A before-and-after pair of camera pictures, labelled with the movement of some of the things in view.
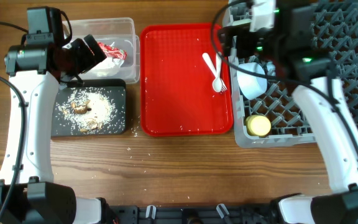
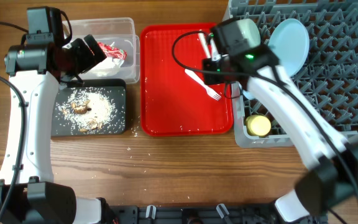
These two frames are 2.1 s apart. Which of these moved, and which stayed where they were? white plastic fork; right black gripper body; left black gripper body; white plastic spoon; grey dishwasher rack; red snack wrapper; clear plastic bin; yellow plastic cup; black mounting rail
Moved: right black gripper body; white plastic fork; white plastic spoon
Stayed: left black gripper body; clear plastic bin; black mounting rail; grey dishwasher rack; yellow plastic cup; red snack wrapper
